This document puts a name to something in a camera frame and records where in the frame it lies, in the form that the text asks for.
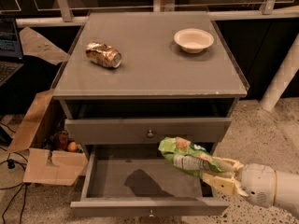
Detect grey nightstand cabinet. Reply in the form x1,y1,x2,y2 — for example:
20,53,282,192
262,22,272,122
51,10,250,161

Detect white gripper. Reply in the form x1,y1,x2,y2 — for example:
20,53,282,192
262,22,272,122
202,157,276,208

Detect black floor cables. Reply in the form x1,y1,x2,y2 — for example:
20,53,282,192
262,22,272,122
0,121,32,224

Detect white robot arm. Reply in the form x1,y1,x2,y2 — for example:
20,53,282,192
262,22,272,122
201,157,299,218

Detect open cardboard box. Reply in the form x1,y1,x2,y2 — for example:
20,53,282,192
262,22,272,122
7,27,87,186

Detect orange fruit in box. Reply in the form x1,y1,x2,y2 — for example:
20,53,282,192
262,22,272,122
67,141,78,152

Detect metal railing frame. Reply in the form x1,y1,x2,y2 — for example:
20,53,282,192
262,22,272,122
0,0,299,28

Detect green rice chip bag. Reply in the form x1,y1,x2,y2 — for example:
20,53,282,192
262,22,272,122
158,137,224,178

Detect grey open middle drawer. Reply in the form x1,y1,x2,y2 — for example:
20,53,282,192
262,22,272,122
71,145,228,217

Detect crushed golden soda can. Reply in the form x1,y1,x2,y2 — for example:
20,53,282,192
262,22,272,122
86,42,121,68

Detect grey upper drawer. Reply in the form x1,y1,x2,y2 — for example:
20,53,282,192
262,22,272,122
65,118,231,145

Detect white diagonal pole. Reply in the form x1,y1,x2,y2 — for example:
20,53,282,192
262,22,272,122
260,35,299,111

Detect white paper bowl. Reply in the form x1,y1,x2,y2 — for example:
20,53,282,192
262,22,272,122
174,28,214,54

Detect black laptop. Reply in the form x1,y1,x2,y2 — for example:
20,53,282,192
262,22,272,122
0,15,23,86

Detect dark red jar in box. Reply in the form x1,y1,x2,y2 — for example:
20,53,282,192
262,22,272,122
54,131,69,150

